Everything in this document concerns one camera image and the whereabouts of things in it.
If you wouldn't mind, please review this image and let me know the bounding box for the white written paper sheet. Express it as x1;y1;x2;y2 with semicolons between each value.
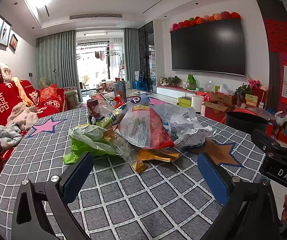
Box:
153;103;216;148

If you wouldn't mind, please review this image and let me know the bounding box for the grey checked star rug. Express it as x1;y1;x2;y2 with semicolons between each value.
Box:
0;106;267;240

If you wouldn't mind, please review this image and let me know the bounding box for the white cylindrical bin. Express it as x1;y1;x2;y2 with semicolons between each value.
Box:
191;95;204;113

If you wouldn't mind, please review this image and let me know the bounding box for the small red framed picture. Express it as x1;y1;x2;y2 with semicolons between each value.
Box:
9;34;18;51

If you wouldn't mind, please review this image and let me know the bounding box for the gold foil wrapper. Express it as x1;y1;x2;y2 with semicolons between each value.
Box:
130;148;180;174

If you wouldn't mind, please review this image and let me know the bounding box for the red white snack bag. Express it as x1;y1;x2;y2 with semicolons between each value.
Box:
116;105;174;150

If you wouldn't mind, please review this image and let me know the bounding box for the grey green left curtain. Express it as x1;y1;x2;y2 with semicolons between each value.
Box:
36;30;82;102

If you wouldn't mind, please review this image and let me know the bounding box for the red embroidered cushion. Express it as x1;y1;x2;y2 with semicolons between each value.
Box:
39;83;57;102

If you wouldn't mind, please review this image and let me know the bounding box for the round coffee table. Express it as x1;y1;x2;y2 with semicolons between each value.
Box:
90;88;154;103

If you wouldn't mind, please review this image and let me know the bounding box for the grey green curtain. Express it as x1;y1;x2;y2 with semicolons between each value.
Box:
36;30;82;102
124;28;140;88

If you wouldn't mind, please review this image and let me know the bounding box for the colourful paper lantern garland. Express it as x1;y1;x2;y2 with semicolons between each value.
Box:
169;11;241;33

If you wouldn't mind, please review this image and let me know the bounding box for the framed double wall picture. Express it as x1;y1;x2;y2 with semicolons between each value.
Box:
0;14;12;47

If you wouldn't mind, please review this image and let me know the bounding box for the large wall television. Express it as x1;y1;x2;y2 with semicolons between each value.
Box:
171;19;246;76

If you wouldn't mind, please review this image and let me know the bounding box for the pink fleece blanket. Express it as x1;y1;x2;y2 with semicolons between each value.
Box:
6;102;38;131

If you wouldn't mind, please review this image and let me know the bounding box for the red cardboard gift box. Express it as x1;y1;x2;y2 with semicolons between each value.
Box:
202;92;237;122

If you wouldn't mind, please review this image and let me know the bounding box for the red drink can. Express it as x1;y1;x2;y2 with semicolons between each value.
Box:
87;98;100;125

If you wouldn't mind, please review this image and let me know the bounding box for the black trash bin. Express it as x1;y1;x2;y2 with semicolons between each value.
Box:
225;112;268;135

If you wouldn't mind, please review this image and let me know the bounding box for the grey green right curtain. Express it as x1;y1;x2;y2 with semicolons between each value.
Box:
124;28;140;88

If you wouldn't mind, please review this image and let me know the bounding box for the green plastic bag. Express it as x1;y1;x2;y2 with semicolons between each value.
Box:
63;124;118;165

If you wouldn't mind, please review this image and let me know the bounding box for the tall blue white can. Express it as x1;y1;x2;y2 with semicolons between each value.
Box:
113;81;127;102

